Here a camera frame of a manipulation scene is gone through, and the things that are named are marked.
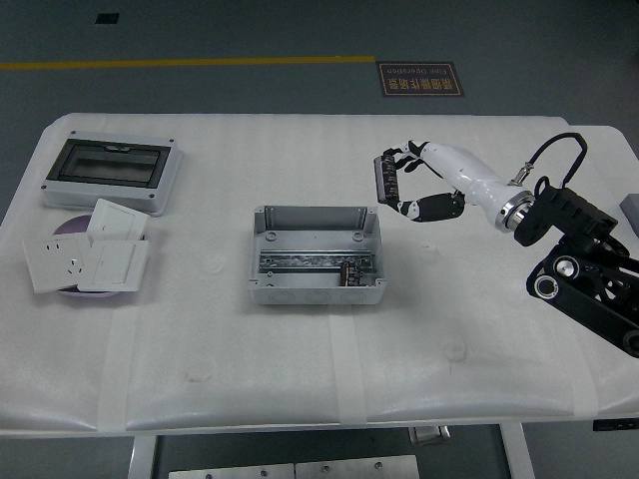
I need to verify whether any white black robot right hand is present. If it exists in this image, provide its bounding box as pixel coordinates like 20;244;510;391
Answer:
379;140;515;225

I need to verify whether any open grey junction box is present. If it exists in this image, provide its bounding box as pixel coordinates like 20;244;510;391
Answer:
251;203;389;306

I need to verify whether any dark floor sign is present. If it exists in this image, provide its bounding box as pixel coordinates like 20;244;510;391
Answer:
376;62;465;99

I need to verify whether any grey block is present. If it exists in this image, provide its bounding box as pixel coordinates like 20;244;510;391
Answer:
618;194;639;232

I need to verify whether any white foam sheet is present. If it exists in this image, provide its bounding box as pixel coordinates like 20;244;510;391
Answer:
0;112;631;433

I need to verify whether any white table leg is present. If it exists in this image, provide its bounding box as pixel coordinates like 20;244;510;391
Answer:
128;423;161;479
498;422;538;479

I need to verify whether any black table control panel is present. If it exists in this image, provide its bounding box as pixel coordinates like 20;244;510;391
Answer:
592;418;639;433

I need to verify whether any grey metal plate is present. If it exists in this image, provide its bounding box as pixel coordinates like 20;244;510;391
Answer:
168;461;296;479
295;458;419;479

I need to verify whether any grey cover with dark window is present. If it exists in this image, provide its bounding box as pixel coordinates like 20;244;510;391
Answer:
40;130;185;218

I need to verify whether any purple round plate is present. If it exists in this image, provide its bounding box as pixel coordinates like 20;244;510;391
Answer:
52;214;149;299

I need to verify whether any white tape strip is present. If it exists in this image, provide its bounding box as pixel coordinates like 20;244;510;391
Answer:
97;308;139;433

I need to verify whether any metal DIN rail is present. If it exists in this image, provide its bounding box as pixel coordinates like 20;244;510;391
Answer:
258;247;376;274

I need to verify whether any silver metal bracket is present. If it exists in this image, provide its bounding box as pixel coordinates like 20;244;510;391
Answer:
408;424;450;445

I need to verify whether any white blank switch plate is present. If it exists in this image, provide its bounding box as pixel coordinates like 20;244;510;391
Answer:
78;239;151;292
88;198;150;240

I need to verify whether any white wall socket plate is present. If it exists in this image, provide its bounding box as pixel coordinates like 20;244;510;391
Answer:
22;234;95;294

